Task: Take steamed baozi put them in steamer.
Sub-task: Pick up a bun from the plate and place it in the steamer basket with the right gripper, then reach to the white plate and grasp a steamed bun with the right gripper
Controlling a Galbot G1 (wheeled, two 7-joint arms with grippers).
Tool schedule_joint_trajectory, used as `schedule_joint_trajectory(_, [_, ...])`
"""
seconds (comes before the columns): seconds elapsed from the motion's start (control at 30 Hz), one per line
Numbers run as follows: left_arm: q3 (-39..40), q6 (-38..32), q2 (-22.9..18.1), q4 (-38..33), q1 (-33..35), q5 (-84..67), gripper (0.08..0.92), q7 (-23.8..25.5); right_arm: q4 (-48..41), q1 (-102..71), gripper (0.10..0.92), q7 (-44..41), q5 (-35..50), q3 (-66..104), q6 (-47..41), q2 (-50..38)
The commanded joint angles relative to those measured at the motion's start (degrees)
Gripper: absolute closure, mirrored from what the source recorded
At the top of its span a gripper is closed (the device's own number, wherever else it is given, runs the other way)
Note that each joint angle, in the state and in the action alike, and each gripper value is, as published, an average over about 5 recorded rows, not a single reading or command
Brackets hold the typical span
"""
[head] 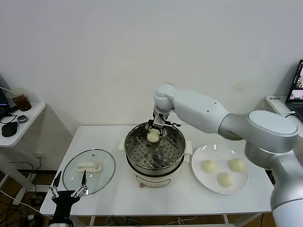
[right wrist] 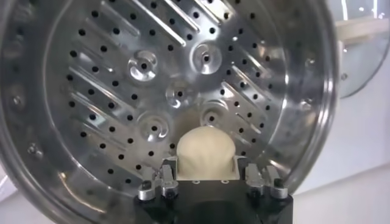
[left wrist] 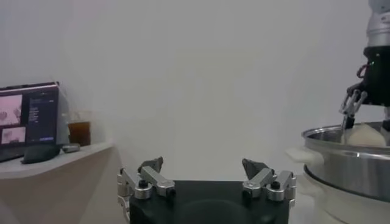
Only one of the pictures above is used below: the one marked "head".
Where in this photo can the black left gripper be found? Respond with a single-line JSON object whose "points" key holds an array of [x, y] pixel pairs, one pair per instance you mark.
{"points": [[62, 201]]}

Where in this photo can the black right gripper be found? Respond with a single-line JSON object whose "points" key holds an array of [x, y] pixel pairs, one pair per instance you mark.
{"points": [[166, 126]]}

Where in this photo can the white steamed baozi bun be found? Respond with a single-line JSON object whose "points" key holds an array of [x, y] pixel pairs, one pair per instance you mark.
{"points": [[236, 165], [208, 167], [152, 137], [226, 180]]}

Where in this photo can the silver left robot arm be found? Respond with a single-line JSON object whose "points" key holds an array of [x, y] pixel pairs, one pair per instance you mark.
{"points": [[60, 222]]}

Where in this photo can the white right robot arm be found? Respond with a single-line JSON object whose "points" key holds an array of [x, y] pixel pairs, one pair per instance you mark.
{"points": [[201, 106]]}

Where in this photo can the perforated steel steamer basket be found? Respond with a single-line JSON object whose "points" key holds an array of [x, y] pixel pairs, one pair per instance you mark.
{"points": [[142, 151]]}

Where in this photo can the cream electric cooker base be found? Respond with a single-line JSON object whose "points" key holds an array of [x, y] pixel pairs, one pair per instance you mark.
{"points": [[154, 180]]}

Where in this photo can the white round plate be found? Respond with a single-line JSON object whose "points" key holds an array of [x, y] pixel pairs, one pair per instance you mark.
{"points": [[198, 176]]}

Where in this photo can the white side desk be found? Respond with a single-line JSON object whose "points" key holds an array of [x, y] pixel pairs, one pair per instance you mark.
{"points": [[30, 123], [275, 105]]}

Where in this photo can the grey round puck case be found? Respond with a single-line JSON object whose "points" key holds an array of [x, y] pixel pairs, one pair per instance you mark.
{"points": [[22, 118]]}

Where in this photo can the black computer mouse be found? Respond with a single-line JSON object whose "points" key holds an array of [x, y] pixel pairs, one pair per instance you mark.
{"points": [[9, 129]]}

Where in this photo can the plastic iced coffee cup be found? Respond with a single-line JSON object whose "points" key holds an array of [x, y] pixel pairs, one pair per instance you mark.
{"points": [[21, 102]]}

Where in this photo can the dark laptop with purple screen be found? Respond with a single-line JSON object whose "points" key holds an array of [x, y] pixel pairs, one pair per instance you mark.
{"points": [[2, 99]]}

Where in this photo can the small white printed label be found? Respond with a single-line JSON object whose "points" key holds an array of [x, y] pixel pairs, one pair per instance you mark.
{"points": [[274, 99]]}

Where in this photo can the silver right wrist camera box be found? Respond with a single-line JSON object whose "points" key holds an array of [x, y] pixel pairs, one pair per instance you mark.
{"points": [[159, 119]]}

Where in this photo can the white wall outlet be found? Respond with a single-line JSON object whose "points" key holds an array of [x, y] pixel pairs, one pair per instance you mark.
{"points": [[39, 156]]}

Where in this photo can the black laptop showing camera views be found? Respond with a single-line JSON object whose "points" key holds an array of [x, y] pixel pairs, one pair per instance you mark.
{"points": [[296, 99]]}

